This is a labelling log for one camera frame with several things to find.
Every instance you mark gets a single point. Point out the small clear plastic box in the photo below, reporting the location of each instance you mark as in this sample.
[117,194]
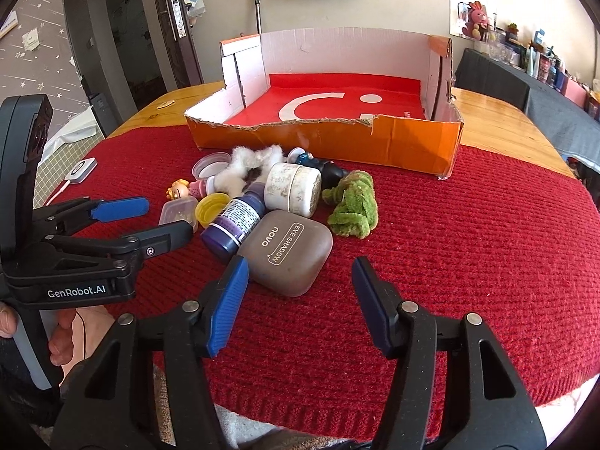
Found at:
[181,209]

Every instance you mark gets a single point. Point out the purple ink bottle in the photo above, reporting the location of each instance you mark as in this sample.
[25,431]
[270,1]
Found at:
[226,233]

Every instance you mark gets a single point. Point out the yellow bottle cap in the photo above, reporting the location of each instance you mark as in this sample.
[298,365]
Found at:
[209,207]

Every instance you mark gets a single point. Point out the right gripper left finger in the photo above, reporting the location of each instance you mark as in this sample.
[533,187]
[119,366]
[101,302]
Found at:
[111,402]

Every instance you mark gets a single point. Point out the brown eye shadow case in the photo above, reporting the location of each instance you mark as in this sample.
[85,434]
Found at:
[285,252]

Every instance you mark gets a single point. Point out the white device on table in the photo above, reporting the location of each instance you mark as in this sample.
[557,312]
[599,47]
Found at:
[81,171]

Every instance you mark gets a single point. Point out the round clear plastic lid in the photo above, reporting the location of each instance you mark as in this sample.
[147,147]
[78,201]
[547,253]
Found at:
[210,165]

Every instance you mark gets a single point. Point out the person's left hand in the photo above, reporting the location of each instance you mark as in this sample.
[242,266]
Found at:
[76,336]

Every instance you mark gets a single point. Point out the dark brown door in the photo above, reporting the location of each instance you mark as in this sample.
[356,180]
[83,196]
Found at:
[180,50]

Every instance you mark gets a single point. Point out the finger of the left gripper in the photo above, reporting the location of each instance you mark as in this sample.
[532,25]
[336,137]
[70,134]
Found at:
[150,241]
[72,216]

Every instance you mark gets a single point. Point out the white cream jar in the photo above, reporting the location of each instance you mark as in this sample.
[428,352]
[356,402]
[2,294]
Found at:
[292,188]

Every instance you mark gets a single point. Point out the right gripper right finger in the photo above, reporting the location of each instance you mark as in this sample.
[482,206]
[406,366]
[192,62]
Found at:
[486,405]

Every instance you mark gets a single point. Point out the red miniso bag liner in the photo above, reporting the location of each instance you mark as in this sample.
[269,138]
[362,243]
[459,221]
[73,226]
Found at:
[338,96]

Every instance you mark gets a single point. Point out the white fluffy star hair clip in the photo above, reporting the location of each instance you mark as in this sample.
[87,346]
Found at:
[247,166]

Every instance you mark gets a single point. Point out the dark cloth side table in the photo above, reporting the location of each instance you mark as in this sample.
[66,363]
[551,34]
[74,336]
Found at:
[568,127]

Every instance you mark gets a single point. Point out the green plush toy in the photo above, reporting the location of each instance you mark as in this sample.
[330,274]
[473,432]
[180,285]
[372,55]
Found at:
[355,211]

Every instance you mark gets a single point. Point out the orange tipped mop handle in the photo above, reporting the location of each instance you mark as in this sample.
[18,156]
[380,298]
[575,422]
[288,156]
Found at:
[257,10]

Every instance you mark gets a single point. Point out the pink bunny plush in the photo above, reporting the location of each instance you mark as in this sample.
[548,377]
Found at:
[477,23]

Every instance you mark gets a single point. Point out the yellow pink doll figurine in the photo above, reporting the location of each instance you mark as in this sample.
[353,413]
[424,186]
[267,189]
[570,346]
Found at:
[198,189]

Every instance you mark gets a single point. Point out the dark blue figurine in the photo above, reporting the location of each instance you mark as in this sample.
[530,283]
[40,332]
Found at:
[331,174]

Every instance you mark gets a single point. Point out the orange cardboard box tray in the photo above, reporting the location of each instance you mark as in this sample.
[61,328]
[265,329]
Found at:
[427,145]

